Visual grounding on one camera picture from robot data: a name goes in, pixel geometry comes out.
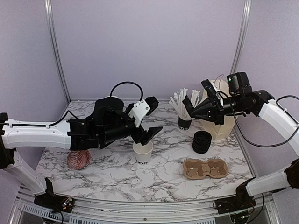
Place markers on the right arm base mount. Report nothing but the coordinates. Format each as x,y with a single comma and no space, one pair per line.
241,200

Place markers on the red geometric ceramic bowl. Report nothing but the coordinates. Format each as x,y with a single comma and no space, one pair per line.
78,160

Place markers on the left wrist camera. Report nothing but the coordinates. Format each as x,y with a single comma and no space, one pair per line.
142,108

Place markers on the front aluminium rail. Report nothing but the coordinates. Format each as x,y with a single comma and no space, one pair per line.
93,211

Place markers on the aluminium frame post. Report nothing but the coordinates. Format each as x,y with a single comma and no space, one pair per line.
242,36
55,48

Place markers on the white paper coffee cup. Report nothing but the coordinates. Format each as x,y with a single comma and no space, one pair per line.
143,152

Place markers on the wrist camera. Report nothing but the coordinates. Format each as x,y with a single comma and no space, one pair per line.
142,108
211,91

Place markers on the bundle of white wrapped straws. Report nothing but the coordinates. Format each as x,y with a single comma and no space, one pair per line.
177,102

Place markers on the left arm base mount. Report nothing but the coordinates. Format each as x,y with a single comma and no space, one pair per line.
53,201

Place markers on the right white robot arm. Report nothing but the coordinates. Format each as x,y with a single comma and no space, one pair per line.
269,110

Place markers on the brown cardboard cup carrier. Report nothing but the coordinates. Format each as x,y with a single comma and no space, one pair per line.
195,169

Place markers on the brown paper takeout bag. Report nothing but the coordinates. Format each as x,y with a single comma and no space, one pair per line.
219,132

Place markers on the stack of black lids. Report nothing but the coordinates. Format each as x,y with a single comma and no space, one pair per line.
201,142

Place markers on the left aluminium frame post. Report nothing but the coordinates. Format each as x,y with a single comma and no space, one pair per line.
55,48

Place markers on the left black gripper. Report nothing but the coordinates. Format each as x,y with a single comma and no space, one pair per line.
138,137

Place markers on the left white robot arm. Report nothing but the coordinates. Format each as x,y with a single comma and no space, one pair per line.
73,134

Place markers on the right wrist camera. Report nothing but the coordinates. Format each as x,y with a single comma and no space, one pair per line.
211,91

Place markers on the black cup holding straws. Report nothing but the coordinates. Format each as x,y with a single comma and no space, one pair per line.
184,123

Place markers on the right aluminium frame post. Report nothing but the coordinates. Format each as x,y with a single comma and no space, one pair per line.
242,36

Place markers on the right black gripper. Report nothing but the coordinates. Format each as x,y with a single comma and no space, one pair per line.
214,112

